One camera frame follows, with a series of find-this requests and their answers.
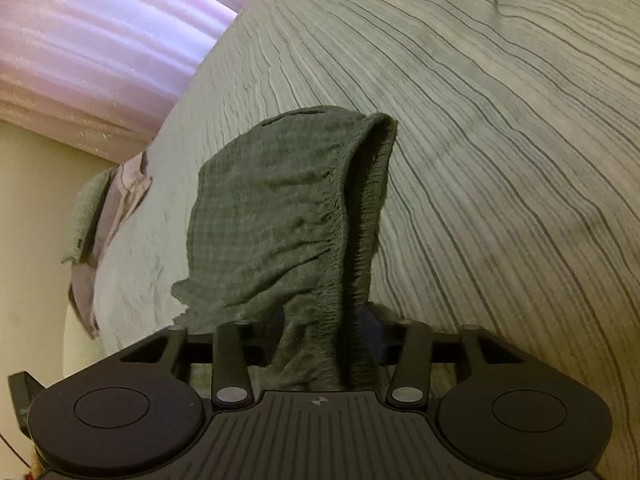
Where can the green textured shorts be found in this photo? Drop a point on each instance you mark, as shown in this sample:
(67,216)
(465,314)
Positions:
(300,220)

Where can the striped grey bedspread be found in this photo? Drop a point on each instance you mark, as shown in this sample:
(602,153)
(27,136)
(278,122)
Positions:
(450,160)

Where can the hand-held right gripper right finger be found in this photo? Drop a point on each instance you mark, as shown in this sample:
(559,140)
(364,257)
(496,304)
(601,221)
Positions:
(410,355)

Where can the green folded cloth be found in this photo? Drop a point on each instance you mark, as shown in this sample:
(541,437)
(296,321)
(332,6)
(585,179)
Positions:
(85,215)

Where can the pink pillow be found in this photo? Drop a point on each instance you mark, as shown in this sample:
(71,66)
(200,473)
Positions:
(117,210)

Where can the pink curtain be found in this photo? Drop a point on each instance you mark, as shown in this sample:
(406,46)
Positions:
(100,40)

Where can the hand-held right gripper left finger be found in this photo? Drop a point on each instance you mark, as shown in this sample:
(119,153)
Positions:
(231,355)

